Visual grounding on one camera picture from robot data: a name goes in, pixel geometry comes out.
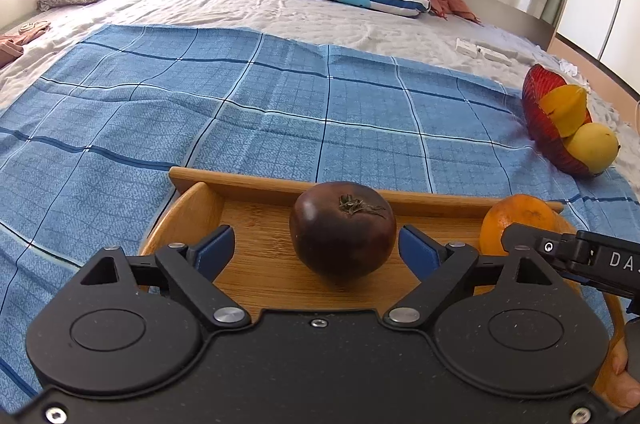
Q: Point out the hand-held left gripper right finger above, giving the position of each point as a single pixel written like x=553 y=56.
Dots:
x=417 y=251

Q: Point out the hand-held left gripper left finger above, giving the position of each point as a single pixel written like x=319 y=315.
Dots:
x=215 y=250

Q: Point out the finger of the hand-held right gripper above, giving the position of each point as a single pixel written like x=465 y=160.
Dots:
x=530 y=239

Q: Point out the large orange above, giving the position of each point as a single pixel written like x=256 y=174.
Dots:
x=520 y=211

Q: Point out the dark purple tomato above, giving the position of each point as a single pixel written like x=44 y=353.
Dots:
x=342 y=229

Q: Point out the person's right hand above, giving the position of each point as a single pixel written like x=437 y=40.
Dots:
x=625 y=379

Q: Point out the yellow mango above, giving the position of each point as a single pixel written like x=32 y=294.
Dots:
x=592 y=146

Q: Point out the red glass bowl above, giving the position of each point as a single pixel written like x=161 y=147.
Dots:
x=537 y=114

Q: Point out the yellow-orange mango slice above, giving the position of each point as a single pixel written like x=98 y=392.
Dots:
x=565 y=109

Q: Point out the blue plaid cloth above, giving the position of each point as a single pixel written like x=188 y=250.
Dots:
x=200 y=104

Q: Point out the crumpled white tissue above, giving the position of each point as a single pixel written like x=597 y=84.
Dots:
x=572 y=71

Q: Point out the bed with grey sheet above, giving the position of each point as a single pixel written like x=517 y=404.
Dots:
x=200 y=4

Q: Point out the pink folded cloth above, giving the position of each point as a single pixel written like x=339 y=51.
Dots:
x=12 y=49

